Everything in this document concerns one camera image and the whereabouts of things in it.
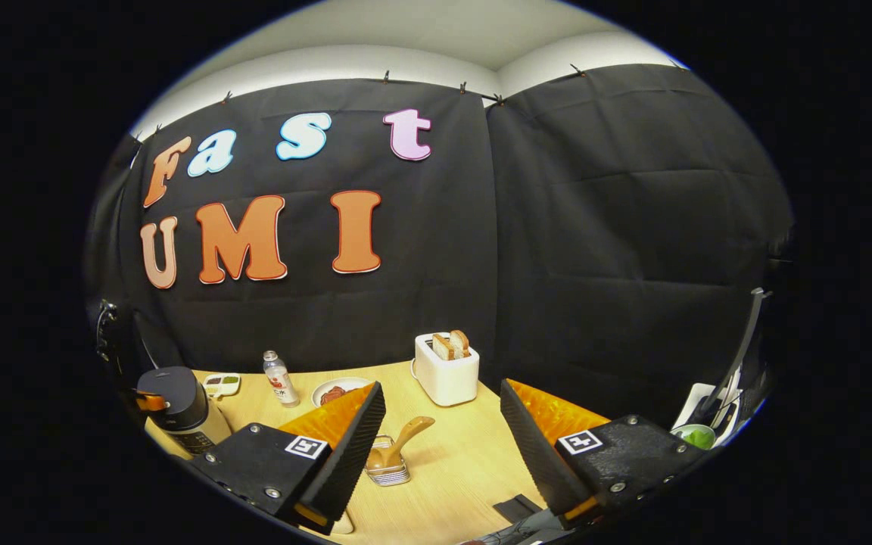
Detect white toaster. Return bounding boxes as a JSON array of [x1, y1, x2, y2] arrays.
[[411, 333, 480, 407]]

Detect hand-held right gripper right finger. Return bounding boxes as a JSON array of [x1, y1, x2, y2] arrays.
[[500, 378, 709, 531]]

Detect black and silver rice cooker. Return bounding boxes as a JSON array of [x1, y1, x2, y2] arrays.
[[137, 366, 232, 455]]

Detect green bowl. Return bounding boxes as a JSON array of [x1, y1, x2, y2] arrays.
[[671, 424, 717, 450]]

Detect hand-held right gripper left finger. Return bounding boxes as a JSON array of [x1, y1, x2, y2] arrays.
[[182, 381, 388, 535]]

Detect metal wire chopstick holder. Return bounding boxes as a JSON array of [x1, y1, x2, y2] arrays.
[[366, 435, 412, 486]]

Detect small clear drink bottle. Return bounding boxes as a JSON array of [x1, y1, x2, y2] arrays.
[[263, 350, 301, 408]]

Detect wooden spoon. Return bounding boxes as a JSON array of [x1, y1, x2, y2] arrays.
[[369, 416, 435, 470]]

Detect white oval plate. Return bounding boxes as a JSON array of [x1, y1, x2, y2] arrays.
[[312, 377, 373, 408]]

